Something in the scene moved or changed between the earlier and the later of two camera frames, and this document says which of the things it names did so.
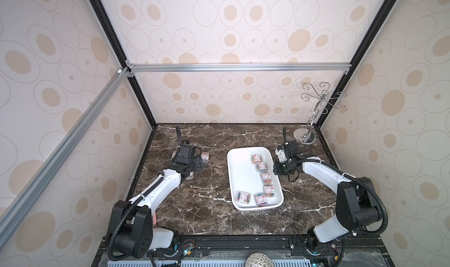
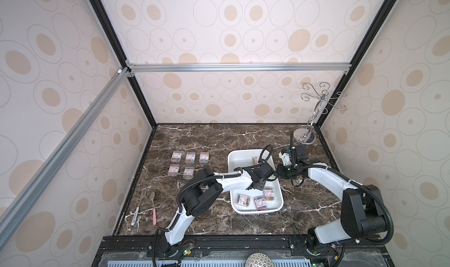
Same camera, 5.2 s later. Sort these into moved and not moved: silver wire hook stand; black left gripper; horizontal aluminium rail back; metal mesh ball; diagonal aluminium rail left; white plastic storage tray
Moved: black left gripper
Not moved: white plastic storage tray; diagonal aluminium rail left; metal mesh ball; silver wire hook stand; horizontal aluminium rail back
